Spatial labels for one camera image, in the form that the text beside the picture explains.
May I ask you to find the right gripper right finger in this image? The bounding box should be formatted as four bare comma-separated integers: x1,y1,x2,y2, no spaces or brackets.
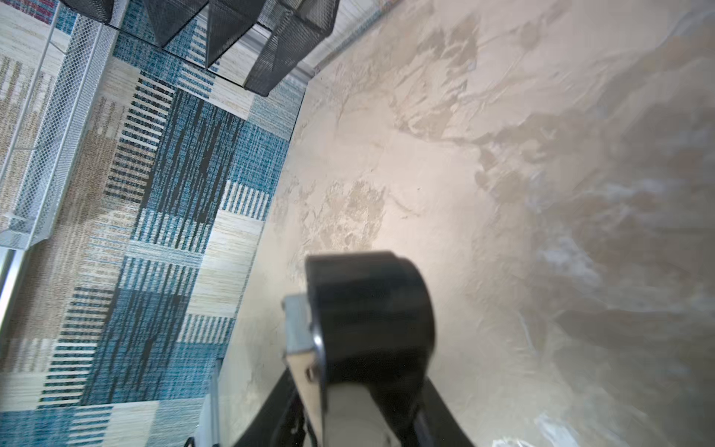
413,378,474,447

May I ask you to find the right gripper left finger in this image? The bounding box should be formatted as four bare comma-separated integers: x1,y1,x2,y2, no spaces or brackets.
234,370,305,447

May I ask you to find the grey silver stapler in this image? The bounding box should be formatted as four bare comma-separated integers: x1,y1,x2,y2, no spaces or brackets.
299,251,436,446

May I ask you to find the black wire shelf rack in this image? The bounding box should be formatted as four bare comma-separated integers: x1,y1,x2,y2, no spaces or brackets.
63,1,340,97

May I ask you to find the white mesh wall basket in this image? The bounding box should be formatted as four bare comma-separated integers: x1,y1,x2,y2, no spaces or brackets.
1,1,139,251

